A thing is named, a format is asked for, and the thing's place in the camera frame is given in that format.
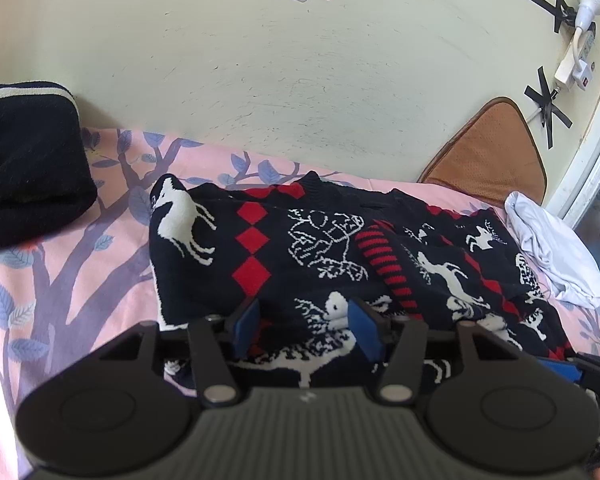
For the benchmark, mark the black tape cross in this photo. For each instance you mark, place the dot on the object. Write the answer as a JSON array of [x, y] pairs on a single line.
[[547, 105], [555, 5]]

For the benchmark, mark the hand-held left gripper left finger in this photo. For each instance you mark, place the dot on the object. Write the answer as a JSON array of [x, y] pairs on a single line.
[[247, 330]]

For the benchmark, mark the white shirt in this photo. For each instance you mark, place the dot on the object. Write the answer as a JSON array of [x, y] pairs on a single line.
[[555, 250]]

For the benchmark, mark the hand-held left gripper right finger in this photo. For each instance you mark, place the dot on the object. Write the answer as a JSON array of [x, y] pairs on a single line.
[[365, 330]]

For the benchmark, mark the black cloth with white stripe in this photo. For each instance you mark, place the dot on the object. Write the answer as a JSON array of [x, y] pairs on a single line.
[[25, 160]]

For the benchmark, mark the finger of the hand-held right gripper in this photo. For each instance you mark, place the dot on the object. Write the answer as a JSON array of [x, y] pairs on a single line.
[[560, 371]]

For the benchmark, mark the white window frame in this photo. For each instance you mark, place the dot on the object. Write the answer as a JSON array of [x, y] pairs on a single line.
[[587, 185]]

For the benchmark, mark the white power strip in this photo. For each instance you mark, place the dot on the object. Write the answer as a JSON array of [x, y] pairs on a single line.
[[575, 60]]

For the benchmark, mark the navy reindeer knit sweater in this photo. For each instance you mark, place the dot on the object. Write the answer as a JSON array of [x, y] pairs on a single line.
[[300, 255]]

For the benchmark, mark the brown perforated cushion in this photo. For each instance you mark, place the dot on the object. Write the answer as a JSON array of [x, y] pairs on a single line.
[[495, 160]]

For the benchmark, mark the pink leaf-print bedsheet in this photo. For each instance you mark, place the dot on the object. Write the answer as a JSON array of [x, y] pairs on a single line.
[[80, 270]]

